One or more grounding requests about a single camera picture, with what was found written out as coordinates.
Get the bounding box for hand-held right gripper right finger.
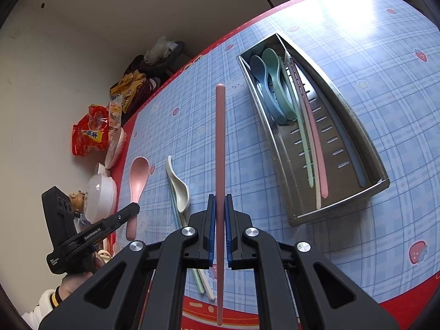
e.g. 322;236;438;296
224;194;401;330

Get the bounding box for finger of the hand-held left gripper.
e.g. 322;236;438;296
111;203;141;229

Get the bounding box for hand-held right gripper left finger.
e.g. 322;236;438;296
38;194;217;330

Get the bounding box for pink chopstick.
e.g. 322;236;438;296
290;58;329;199
214;84;227;327

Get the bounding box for white chopstick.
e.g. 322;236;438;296
287;54;324;210
201;268;217;302

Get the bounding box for metal utensil tray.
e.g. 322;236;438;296
236;32;390;227

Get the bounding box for blue spoon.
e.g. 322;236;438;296
249;55;289;126

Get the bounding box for green spoon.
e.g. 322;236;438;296
262;48;298;122

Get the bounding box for person's left forearm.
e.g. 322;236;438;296
20;286;65;330

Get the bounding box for person's left hand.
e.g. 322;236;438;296
57;271;94;300

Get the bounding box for pink spoon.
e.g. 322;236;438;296
125;156;150;241

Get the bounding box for white spoon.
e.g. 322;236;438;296
165;155;191;214

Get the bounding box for red snack bag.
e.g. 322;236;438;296
71;104;111;157

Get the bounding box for blue plaid tablecloth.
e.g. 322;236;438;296
110;0;440;330

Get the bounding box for yellow snack bags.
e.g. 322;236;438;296
110;71;149;114

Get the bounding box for dark low stool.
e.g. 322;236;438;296
137;40;187;78

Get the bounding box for white plastic bag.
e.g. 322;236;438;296
144;37;172;64

